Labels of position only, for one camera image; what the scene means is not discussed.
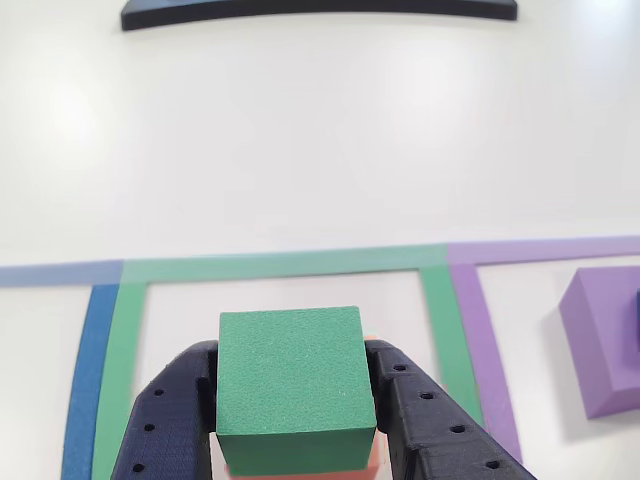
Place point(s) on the green square frame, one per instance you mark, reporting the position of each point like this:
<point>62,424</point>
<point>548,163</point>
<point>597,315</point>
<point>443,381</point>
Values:
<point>280,265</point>

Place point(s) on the large purple cube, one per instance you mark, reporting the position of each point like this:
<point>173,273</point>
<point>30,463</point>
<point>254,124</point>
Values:
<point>600,340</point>

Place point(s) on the black power strip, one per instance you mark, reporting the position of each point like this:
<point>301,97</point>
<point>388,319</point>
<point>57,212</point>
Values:
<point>320,11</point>

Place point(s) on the purple square frame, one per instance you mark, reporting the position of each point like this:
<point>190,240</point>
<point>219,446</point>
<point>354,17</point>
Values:
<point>475,340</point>

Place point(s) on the orange cube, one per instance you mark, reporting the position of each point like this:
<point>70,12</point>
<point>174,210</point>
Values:
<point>370,465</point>

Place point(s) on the blue square frame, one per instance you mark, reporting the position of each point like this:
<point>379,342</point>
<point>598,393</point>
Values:
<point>85,370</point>

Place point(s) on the green cube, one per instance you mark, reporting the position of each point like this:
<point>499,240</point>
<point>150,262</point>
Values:
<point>292,370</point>

